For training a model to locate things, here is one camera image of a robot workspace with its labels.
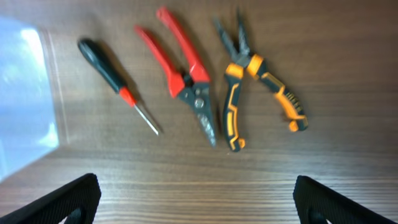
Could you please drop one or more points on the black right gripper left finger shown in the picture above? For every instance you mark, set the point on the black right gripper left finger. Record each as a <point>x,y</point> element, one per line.
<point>75,202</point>

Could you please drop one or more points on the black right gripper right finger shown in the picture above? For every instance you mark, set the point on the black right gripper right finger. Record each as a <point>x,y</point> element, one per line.
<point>316,203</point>

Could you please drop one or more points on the black red screwdriver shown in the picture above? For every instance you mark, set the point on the black red screwdriver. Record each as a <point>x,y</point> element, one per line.
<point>96,56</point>

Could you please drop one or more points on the red handled wire stripper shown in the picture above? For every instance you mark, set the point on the red handled wire stripper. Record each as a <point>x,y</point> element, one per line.
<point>192,87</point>

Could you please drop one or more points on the clear plastic container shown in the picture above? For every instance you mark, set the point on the clear plastic container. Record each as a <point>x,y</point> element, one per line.
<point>29,128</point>

